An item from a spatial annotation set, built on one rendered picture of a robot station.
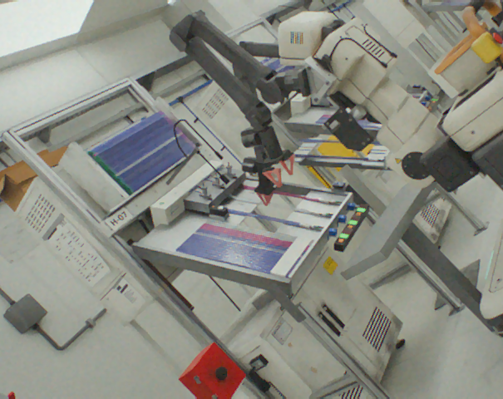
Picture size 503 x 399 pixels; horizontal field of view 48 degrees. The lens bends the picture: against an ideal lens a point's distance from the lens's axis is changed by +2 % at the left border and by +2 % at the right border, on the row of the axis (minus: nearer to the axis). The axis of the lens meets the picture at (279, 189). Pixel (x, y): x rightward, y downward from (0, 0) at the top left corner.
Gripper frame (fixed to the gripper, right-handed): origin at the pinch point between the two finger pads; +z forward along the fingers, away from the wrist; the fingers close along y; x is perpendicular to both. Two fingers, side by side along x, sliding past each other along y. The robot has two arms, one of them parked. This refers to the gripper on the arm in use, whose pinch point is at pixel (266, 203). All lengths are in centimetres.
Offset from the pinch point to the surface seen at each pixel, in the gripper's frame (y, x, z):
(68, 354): 27, -130, 115
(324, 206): -7.1, 25.3, 0.8
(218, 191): 5.7, -21.7, -5.1
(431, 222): -109, 53, 63
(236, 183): -7.5, -19.8, -3.0
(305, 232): 15.0, 25.6, 0.8
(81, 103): 12, -86, -43
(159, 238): 40, -30, 1
